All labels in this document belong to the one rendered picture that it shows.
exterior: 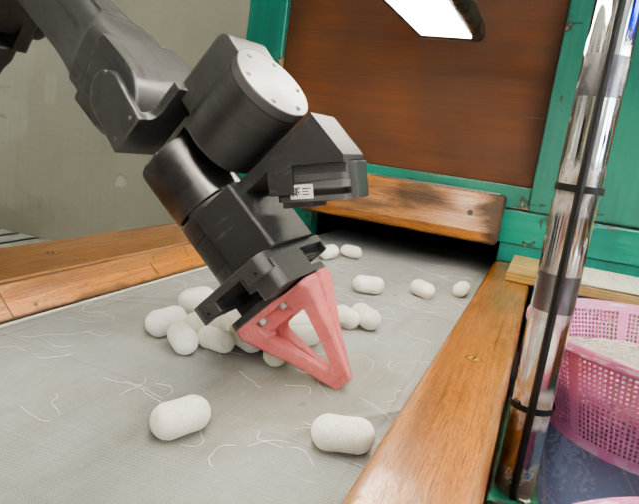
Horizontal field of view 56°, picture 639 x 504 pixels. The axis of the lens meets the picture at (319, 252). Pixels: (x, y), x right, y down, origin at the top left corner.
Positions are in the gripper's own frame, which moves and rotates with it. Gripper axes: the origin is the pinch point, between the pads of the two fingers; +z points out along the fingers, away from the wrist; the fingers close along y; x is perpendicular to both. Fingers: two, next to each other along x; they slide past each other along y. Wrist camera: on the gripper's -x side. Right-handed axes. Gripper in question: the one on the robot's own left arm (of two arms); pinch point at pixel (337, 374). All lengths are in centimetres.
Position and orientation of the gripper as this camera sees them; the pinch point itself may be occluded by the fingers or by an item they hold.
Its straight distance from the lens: 42.3
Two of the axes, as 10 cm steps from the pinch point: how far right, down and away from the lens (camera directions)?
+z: 6.0, 7.9, -1.2
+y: 3.7, -1.4, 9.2
